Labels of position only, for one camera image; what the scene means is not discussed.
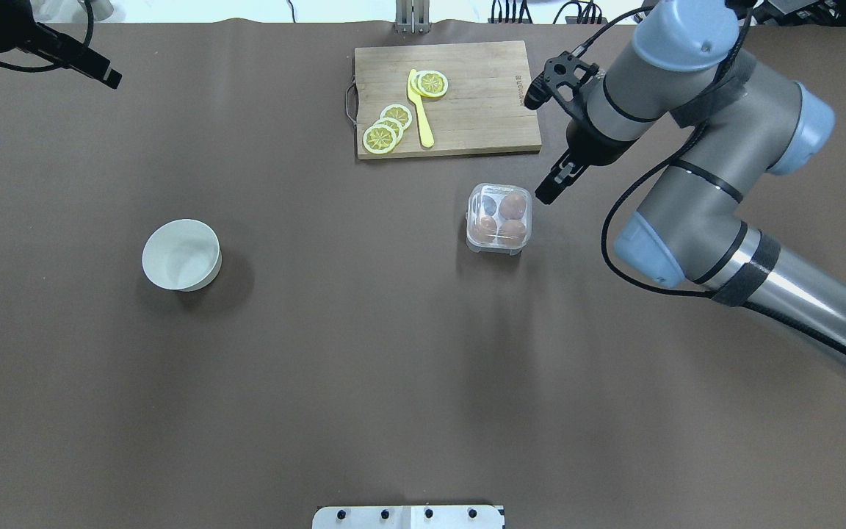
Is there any brown egg from bowl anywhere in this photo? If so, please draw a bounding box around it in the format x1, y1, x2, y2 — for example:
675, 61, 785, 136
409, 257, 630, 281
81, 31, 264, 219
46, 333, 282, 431
468, 215, 498, 245

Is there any lemon slice near knife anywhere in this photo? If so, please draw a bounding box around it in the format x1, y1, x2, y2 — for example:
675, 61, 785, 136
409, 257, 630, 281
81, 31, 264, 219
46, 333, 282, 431
410, 70, 449, 99

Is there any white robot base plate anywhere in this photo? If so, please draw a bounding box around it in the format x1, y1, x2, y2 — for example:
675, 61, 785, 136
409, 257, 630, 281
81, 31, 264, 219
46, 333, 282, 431
311, 503, 506, 528

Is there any brown egg in box near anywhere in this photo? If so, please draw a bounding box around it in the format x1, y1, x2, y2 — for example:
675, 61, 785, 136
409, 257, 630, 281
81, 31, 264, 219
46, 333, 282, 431
496, 220, 527, 248

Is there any lemon slice lower left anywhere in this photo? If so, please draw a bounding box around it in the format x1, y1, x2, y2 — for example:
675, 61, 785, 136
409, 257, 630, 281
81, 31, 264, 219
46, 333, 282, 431
362, 123, 402, 155

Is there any lemon slice upper left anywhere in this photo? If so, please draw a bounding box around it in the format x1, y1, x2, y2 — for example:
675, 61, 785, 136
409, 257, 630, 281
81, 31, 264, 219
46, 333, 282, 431
380, 104, 413, 130

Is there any lemon slice middle left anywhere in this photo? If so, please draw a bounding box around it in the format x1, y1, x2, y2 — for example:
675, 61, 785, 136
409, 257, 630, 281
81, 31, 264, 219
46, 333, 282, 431
374, 116, 404, 145

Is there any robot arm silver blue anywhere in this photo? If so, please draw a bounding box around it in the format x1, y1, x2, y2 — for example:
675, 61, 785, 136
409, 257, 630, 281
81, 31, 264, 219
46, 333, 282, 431
524, 1, 846, 369

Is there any brown egg in box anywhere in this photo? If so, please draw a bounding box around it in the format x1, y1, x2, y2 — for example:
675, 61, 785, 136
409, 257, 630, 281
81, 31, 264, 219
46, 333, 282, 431
496, 220, 527, 248
498, 192, 527, 220

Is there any brown egg in box far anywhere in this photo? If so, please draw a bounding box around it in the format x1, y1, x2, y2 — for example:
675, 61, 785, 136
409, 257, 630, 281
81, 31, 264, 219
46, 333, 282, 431
498, 192, 527, 220

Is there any clear plastic egg box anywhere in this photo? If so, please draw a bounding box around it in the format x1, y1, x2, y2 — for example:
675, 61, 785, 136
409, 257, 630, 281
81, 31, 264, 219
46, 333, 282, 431
466, 183, 532, 256

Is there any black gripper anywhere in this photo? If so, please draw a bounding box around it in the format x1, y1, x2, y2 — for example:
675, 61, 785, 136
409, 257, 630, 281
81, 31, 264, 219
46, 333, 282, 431
535, 121, 632, 205

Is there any white bowl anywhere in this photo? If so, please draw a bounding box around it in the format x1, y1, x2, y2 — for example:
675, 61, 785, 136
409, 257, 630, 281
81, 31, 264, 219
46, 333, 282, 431
141, 220, 223, 292

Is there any wooden cutting board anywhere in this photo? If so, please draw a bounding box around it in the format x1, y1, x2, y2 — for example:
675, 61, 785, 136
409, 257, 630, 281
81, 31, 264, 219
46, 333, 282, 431
355, 40, 543, 160

